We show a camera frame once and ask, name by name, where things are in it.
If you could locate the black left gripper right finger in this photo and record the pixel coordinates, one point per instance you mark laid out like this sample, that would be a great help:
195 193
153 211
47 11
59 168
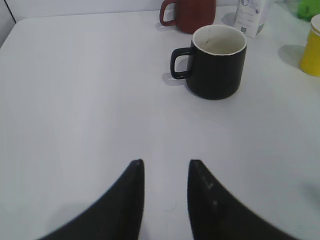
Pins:
215 214

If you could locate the white milk carton bottle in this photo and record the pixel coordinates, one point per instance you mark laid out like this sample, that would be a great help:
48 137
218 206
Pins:
251 16

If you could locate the yellow paper cup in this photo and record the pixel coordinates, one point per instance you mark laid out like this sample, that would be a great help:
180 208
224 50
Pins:
310 61

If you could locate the green soda bottle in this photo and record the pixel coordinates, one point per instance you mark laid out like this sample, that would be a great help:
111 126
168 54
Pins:
307 9

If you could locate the dark red ceramic mug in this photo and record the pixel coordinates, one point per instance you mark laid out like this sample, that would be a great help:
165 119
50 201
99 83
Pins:
189 15

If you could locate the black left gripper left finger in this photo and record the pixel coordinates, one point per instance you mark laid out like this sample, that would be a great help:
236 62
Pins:
117 215

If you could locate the black ceramic mug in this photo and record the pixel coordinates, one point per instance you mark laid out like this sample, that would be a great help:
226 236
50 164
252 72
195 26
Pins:
213 64

